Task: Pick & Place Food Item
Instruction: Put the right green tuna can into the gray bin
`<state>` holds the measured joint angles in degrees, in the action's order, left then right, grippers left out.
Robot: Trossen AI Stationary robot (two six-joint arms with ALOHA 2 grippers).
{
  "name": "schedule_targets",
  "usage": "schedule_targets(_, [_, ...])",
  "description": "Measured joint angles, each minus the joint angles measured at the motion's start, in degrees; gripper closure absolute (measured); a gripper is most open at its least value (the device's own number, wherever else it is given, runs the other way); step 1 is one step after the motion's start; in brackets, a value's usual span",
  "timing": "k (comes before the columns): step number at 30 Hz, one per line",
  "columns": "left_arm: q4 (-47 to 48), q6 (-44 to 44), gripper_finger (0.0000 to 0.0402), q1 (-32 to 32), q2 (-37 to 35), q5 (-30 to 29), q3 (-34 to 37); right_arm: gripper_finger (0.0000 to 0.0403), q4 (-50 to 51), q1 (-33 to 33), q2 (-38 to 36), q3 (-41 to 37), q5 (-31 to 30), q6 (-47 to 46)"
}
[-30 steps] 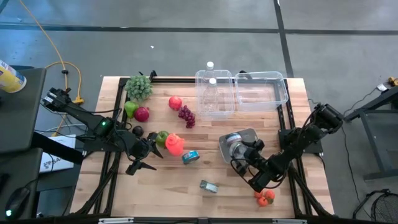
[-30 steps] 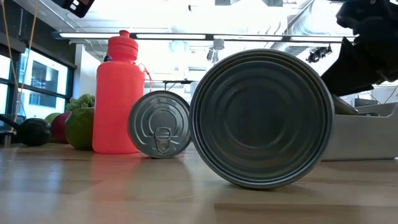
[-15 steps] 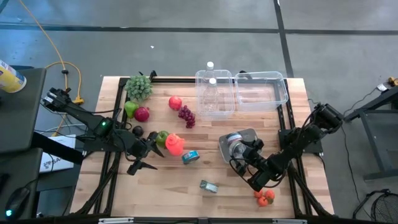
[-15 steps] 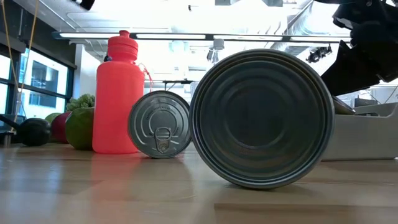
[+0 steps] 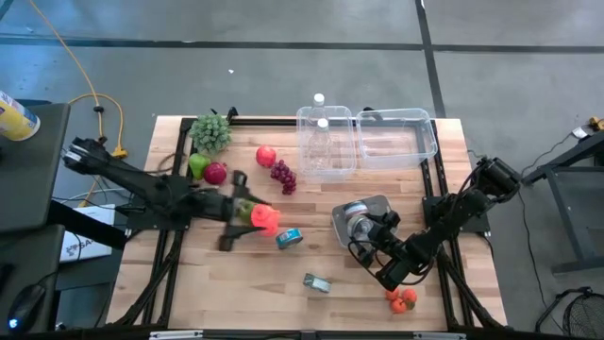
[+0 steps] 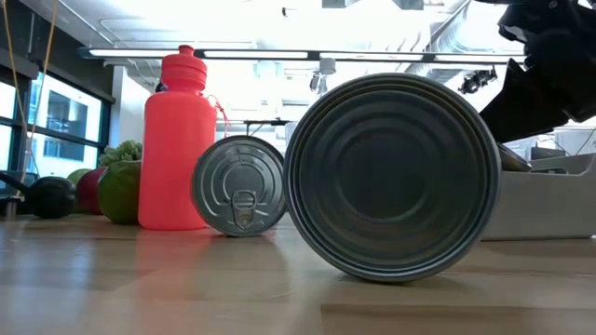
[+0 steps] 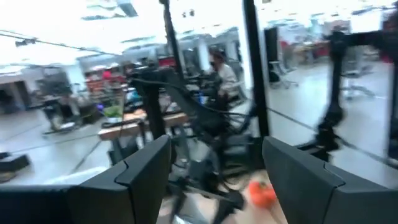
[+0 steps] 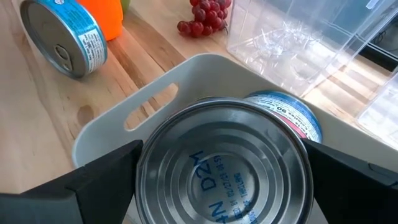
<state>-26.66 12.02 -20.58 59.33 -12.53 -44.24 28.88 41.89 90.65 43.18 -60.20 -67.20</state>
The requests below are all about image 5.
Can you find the green label tin can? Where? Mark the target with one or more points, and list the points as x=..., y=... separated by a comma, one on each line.
x=316, y=283
x=357, y=210

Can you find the white printed box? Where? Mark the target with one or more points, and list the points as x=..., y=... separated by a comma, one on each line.
x=87, y=236

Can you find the purple-red grape bunch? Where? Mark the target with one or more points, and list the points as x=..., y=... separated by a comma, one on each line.
x=283, y=176

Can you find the clear water bottle white cap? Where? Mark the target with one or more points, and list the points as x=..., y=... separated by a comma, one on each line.
x=323, y=124
x=319, y=100

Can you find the teal yellowfin tuna can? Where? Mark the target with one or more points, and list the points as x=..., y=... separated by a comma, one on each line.
x=289, y=238

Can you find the green spiky plant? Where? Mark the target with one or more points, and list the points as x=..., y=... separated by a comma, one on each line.
x=210, y=133

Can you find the black metal bar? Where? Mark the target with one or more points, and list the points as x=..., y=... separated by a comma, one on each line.
x=85, y=224

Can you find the small orange fruit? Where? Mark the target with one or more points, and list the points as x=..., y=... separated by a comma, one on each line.
x=392, y=294
x=409, y=296
x=398, y=306

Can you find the grey plastic tray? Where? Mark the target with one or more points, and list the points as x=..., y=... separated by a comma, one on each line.
x=339, y=231

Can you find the black metal stand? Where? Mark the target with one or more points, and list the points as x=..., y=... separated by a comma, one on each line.
x=566, y=189

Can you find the white tag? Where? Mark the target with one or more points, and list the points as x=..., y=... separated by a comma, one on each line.
x=579, y=133

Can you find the green round fruit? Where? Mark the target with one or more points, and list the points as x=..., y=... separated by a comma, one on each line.
x=244, y=210

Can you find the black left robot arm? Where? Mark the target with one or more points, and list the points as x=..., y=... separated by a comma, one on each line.
x=141, y=181

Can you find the clear plastic bin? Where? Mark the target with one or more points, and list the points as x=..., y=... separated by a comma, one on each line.
x=342, y=160
x=396, y=141

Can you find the dark red apple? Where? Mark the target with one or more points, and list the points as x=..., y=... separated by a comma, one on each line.
x=215, y=173

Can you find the green pear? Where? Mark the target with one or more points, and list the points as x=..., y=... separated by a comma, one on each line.
x=198, y=165

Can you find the black computer mouse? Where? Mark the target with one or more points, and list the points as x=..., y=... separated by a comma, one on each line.
x=26, y=307

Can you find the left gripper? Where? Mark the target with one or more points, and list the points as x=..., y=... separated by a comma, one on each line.
x=219, y=208

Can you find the yellow canister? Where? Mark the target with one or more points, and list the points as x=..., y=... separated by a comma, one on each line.
x=16, y=120

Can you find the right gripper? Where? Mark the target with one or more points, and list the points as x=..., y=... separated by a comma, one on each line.
x=382, y=233

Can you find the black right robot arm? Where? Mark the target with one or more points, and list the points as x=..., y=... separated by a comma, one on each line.
x=472, y=198

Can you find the silver bracket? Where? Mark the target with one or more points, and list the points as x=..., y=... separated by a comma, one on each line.
x=439, y=335
x=177, y=334

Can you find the orange-red squeeze bottle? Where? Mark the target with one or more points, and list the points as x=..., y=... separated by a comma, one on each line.
x=264, y=218

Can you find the yellow connector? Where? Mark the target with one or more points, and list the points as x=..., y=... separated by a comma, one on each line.
x=596, y=124

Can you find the black desk top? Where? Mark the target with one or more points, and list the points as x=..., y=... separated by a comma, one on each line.
x=28, y=255
x=33, y=165

